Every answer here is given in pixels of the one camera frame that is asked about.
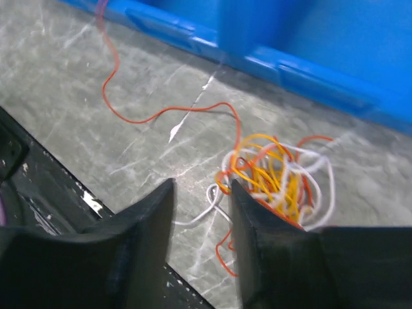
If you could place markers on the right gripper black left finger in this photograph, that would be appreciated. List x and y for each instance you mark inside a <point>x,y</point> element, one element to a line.
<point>117,263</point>

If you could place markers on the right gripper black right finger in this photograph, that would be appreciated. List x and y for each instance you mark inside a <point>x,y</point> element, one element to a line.
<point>282,266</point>

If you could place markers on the blue middle plastic bin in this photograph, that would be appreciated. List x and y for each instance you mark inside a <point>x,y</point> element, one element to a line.
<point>354,56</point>

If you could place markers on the blue plastic bin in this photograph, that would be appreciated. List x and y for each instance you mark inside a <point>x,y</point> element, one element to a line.
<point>354,56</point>
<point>188,25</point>

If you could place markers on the blue left plastic bin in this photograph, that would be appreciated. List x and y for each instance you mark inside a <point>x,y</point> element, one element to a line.
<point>188,25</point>

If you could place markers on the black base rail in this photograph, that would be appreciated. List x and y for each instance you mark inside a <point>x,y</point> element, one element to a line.
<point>40,194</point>

